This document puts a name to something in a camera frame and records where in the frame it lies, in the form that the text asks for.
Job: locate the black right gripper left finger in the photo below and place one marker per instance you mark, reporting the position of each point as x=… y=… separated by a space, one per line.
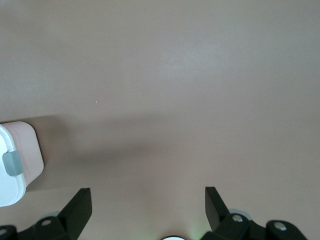
x=77 y=210

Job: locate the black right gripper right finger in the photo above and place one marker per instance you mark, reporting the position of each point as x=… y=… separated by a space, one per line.
x=213 y=210

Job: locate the grey lid latch clip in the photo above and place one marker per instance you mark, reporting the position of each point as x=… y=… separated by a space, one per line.
x=13 y=162

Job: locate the pale pink storage box base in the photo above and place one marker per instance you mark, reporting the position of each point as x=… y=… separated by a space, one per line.
x=27 y=150

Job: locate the brown table mat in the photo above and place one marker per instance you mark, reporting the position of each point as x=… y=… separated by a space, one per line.
x=175 y=75

